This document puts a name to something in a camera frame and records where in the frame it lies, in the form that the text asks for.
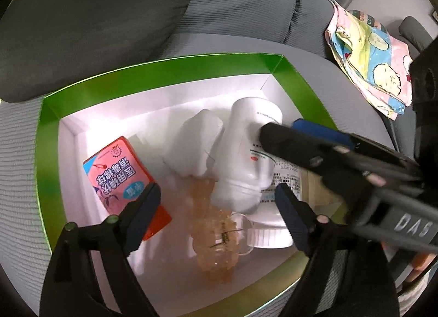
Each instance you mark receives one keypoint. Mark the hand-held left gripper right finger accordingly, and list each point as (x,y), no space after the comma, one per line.
(292,221)

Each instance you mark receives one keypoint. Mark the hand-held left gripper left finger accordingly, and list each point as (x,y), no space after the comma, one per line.
(142,221)

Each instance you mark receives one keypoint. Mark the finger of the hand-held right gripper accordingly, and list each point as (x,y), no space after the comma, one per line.
(291,146)
(325,132)

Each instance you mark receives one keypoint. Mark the white bottle blue label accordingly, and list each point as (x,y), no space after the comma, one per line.
(267,235)

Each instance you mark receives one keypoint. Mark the plain white pill bottle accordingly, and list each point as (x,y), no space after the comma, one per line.
(239,152)

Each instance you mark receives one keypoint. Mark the red cotton swab box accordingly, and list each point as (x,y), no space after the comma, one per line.
(113,173)

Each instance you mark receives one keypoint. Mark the white plastic device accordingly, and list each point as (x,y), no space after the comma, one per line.
(195,139)

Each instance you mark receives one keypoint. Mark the green cardboard box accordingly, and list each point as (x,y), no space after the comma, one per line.
(171,67)

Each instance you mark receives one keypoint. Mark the pink cartoon printed cloth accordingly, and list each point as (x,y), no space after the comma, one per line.
(373,63)

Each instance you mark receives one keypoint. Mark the grey upholstered chair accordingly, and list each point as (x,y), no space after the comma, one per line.
(414,34)

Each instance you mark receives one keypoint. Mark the dark grey round cushion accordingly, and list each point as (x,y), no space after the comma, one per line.
(85,29)

